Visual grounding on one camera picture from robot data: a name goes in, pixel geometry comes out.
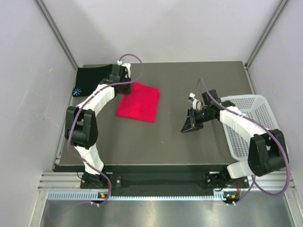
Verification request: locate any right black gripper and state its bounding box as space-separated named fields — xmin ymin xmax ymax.
xmin=181 ymin=107 xmax=214 ymax=133

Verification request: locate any red polo shirt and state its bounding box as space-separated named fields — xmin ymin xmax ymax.
xmin=116 ymin=82 xmax=160 ymax=122

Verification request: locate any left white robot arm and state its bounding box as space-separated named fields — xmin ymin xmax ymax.
xmin=64 ymin=61 xmax=132 ymax=188

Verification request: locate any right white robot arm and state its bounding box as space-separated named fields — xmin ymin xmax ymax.
xmin=181 ymin=90 xmax=286 ymax=187

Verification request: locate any folded black t shirt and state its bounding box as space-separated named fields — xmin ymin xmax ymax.
xmin=72 ymin=64 xmax=113 ymax=97

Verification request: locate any white plastic basket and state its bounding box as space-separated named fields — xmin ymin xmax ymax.
xmin=221 ymin=94 xmax=280 ymax=161

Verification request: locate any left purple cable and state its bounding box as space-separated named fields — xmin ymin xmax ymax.
xmin=67 ymin=53 xmax=144 ymax=205

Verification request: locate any purple cable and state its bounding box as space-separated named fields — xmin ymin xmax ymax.
xmin=194 ymin=79 xmax=291 ymax=205
xmin=67 ymin=53 xmax=144 ymax=205

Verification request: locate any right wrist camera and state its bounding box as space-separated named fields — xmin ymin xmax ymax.
xmin=188 ymin=93 xmax=203 ymax=110

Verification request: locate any slotted grey cable duct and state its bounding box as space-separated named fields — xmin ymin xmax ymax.
xmin=47 ymin=191 xmax=236 ymax=201

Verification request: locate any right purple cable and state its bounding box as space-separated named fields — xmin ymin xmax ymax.
xmin=194 ymin=79 xmax=291 ymax=205

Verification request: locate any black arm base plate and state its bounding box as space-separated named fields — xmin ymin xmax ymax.
xmin=80 ymin=171 xmax=249 ymax=191

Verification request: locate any left aluminium frame post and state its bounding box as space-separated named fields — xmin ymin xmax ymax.
xmin=34 ymin=0 xmax=78 ymax=70

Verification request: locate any aluminium frame post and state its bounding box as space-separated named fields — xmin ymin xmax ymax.
xmin=34 ymin=0 xmax=78 ymax=70
xmin=245 ymin=0 xmax=290 ymax=68

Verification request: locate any aluminium front rail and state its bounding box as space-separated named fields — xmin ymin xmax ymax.
xmin=38 ymin=171 xmax=286 ymax=191

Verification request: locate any right aluminium frame post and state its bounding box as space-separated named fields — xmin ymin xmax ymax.
xmin=245 ymin=0 xmax=290 ymax=68

